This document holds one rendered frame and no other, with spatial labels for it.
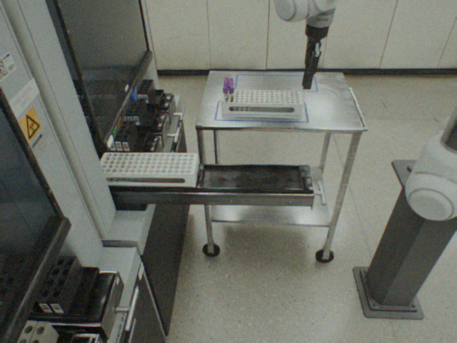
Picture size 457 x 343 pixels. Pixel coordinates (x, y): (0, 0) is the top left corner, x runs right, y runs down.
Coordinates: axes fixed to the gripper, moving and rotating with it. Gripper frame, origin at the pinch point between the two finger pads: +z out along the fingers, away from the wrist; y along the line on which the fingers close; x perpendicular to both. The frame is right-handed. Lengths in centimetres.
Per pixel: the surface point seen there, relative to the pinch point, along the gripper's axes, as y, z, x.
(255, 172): 36.3, 11.8, -20.7
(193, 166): 40, 6, -40
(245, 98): 3.1, 6.1, -22.7
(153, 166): 38, 7, -52
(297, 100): 4.7, 6.0, -3.6
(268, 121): 10.3, 11.5, -14.5
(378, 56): -178, 83, 108
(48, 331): 88, 4, -65
